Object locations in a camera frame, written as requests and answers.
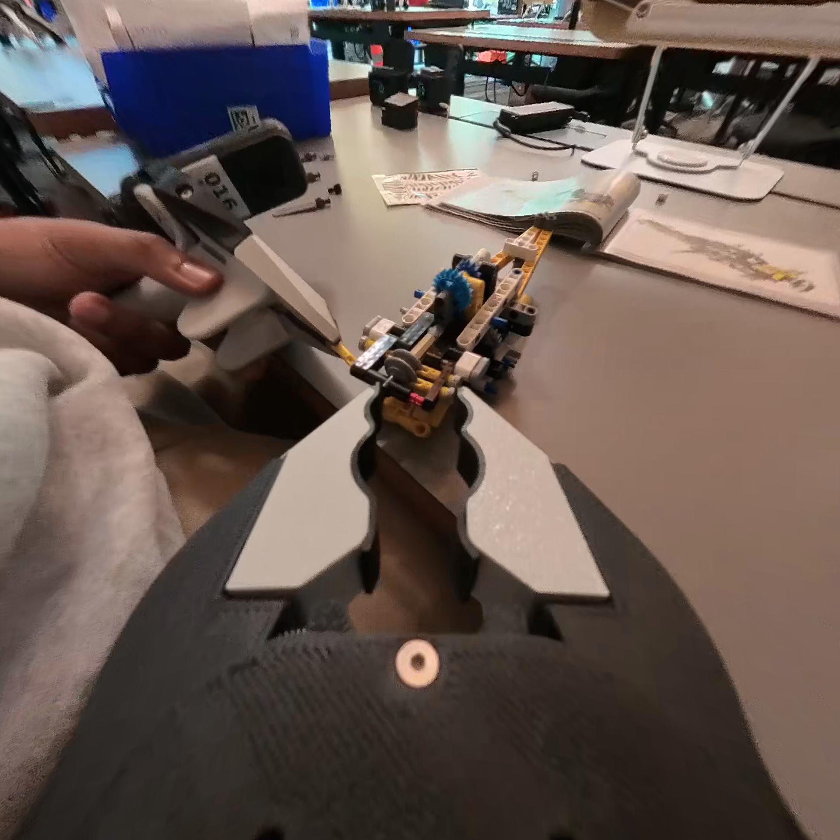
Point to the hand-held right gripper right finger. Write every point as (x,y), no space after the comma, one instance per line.
(531,518)

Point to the lego instruction booklet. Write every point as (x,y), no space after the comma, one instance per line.
(531,200)

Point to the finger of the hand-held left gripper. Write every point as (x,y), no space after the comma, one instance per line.
(289,289)
(253,348)

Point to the person's left hand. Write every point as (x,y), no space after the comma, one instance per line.
(98,262)

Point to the lego sticker sheet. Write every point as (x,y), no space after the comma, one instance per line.
(420,187)

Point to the black device box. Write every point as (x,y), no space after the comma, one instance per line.
(387,84)
(433,88)

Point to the person's left forearm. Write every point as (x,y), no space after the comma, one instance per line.
(59,492)

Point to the printed lego picture sheet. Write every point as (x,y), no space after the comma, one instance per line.
(722,259)

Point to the black power adapter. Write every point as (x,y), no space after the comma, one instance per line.
(535,117)

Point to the scattered dark lego pins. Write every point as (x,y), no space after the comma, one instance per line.
(313,177)

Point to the lego technic crane model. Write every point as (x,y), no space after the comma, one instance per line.
(453,328)

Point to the long wooden background table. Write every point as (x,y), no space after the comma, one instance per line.
(525,40)

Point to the blue plastic bin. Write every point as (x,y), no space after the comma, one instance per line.
(216,98)

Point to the black cube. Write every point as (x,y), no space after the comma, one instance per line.
(400,109)

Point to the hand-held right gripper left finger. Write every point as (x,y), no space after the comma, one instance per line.
(308,518)

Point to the white box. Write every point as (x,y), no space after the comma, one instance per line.
(184,23)

